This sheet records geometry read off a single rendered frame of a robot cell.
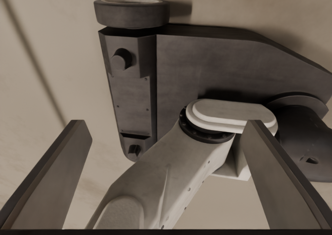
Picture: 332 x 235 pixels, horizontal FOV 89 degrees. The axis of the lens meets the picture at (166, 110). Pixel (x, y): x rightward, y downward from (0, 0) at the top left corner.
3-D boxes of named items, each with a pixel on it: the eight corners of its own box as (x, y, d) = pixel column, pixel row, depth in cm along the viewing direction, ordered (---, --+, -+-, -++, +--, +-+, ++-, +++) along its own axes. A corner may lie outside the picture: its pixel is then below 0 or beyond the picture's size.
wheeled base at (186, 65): (338, 20, 47) (515, 69, 21) (266, 145, 78) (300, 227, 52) (117, 8, 54) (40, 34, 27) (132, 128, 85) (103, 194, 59)
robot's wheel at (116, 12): (174, -1, 52) (163, 6, 36) (173, 17, 55) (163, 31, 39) (111, -4, 54) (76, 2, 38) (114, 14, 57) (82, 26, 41)
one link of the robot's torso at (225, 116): (267, 99, 44) (289, 135, 33) (243, 149, 56) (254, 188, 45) (187, 91, 46) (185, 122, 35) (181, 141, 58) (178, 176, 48)
